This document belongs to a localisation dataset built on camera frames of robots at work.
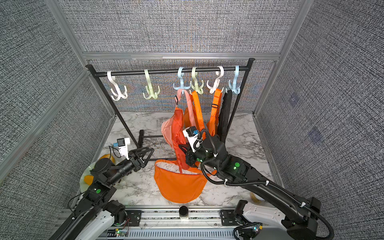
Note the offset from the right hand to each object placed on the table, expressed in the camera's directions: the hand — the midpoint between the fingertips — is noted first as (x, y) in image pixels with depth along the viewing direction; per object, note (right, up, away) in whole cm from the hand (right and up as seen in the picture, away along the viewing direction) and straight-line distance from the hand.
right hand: (180, 142), depth 62 cm
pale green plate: (-52, -25, +17) cm, 60 cm away
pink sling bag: (-9, +6, +20) cm, 22 cm away
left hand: (-12, -3, +4) cm, 13 cm away
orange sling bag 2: (+7, +13, +10) cm, 18 cm away
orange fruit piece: (-50, -22, +19) cm, 58 cm away
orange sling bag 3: (-2, -26, +22) cm, 34 cm away
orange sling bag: (+15, +7, +14) cm, 22 cm away
